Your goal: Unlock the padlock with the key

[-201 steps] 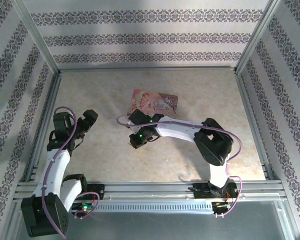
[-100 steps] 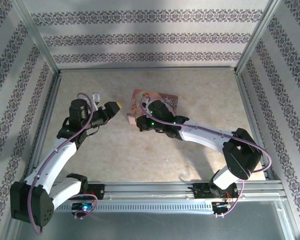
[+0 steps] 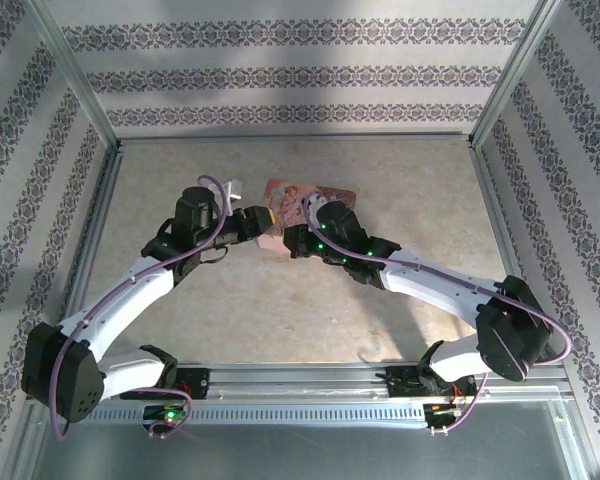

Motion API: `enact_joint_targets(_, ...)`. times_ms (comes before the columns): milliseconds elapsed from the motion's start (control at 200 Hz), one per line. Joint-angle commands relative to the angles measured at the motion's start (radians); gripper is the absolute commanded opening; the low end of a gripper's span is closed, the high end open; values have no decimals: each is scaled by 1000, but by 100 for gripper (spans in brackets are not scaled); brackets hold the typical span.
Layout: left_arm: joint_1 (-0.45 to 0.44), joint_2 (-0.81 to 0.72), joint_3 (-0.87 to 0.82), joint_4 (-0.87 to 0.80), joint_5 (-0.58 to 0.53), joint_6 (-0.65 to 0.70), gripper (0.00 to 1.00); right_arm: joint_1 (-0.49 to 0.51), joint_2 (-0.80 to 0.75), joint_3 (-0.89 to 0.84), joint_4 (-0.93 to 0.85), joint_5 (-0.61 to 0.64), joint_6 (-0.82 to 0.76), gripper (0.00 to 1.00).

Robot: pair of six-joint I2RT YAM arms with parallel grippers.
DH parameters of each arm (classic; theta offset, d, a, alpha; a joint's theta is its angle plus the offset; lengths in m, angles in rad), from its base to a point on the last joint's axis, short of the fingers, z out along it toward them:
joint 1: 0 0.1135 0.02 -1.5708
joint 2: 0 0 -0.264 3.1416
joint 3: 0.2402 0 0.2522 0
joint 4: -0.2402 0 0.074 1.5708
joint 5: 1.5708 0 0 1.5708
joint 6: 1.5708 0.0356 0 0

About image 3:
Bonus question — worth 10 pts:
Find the aluminium back rail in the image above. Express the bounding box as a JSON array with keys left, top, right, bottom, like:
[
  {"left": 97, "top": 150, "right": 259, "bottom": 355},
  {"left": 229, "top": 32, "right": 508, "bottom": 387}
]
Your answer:
[{"left": 117, "top": 130, "right": 476, "bottom": 147}]

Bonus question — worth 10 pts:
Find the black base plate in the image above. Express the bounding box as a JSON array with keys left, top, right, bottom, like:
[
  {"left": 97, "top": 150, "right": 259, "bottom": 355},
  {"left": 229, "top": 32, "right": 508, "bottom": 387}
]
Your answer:
[
  {"left": 374, "top": 363, "right": 477, "bottom": 401},
  {"left": 119, "top": 366, "right": 212, "bottom": 401}
]

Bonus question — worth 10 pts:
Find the slotted grey cable duct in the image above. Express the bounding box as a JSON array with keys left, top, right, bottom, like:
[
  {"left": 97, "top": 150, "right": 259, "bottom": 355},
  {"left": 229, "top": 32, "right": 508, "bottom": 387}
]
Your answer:
[{"left": 90, "top": 403, "right": 429, "bottom": 425}]

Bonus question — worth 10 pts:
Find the aluminium side rail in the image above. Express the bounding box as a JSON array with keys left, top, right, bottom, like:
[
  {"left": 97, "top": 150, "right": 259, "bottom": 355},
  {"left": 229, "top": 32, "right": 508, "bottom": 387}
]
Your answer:
[
  {"left": 468, "top": 142, "right": 549, "bottom": 361},
  {"left": 49, "top": 142, "right": 124, "bottom": 351}
]

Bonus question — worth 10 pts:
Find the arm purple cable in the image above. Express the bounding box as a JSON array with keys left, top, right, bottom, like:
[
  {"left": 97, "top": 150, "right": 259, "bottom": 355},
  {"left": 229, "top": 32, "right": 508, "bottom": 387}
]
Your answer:
[
  {"left": 51, "top": 174, "right": 232, "bottom": 442},
  {"left": 302, "top": 197, "right": 576, "bottom": 436}
]

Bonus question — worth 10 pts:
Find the right small circuit board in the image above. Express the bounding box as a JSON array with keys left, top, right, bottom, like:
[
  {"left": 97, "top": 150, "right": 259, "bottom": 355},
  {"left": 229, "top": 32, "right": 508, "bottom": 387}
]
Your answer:
[{"left": 426, "top": 403, "right": 465, "bottom": 422}]

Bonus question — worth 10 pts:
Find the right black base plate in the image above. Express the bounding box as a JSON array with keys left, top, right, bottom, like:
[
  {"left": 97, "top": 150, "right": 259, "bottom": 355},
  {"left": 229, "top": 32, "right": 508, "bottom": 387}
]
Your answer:
[{"left": 374, "top": 363, "right": 477, "bottom": 401}]

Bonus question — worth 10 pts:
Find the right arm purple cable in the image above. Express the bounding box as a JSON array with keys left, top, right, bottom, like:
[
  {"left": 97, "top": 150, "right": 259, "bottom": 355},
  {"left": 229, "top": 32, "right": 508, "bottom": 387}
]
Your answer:
[{"left": 302, "top": 197, "right": 576, "bottom": 436}]

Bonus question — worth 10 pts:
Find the aluminium frame post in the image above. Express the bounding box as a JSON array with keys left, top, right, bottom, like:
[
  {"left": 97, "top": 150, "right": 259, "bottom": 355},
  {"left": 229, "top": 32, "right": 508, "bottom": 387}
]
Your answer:
[
  {"left": 470, "top": 0, "right": 565, "bottom": 146},
  {"left": 22, "top": 0, "right": 121, "bottom": 149}
]

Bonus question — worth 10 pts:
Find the grey metal sheet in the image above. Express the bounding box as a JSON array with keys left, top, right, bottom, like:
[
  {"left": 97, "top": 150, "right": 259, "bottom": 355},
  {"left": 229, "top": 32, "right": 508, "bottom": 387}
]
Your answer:
[{"left": 22, "top": 399, "right": 594, "bottom": 480}]

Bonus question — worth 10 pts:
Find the pink printed tin box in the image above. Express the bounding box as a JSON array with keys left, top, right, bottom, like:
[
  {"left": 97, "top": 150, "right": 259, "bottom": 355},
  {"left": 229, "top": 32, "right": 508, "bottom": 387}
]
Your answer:
[{"left": 253, "top": 178, "right": 359, "bottom": 254}]

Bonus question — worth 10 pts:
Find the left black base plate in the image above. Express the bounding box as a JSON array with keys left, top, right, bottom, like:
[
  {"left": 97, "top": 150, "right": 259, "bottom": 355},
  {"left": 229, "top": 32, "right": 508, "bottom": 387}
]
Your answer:
[{"left": 119, "top": 366, "right": 212, "bottom": 401}]

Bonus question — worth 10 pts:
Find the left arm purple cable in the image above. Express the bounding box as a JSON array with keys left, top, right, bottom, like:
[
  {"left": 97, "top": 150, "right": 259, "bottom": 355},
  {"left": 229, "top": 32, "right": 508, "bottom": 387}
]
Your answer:
[{"left": 51, "top": 174, "right": 232, "bottom": 442}]

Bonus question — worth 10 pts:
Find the left green-lit circuit board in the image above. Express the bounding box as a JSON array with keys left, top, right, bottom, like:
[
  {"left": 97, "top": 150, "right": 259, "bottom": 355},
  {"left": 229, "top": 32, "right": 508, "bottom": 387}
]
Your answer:
[{"left": 143, "top": 404, "right": 189, "bottom": 426}]

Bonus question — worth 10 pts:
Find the aluminium mounting rail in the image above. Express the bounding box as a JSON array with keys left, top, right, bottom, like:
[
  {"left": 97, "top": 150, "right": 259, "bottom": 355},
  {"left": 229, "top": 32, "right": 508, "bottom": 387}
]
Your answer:
[{"left": 99, "top": 362, "right": 567, "bottom": 401}]

